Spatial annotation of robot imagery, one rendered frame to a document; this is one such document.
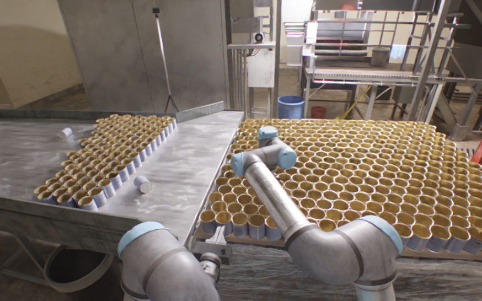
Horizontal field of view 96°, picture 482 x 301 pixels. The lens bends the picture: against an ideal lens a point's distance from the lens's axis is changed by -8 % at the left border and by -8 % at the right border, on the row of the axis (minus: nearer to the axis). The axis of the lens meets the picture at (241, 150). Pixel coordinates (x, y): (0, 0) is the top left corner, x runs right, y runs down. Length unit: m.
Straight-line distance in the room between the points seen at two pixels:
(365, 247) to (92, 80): 4.44
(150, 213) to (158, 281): 0.77
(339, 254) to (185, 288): 0.31
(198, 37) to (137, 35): 0.93
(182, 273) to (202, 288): 0.05
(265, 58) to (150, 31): 1.67
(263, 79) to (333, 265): 3.36
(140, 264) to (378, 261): 0.50
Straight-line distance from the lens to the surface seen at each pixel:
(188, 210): 1.20
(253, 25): 3.20
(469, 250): 1.23
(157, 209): 1.26
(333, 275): 0.58
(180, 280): 0.50
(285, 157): 0.80
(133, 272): 0.58
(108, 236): 1.39
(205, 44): 3.51
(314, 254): 0.56
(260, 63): 3.70
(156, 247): 0.54
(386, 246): 0.63
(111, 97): 4.49
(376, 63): 4.86
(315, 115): 4.63
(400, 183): 1.37
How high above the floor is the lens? 1.90
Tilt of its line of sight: 30 degrees down
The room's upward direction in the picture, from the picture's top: 2 degrees counter-clockwise
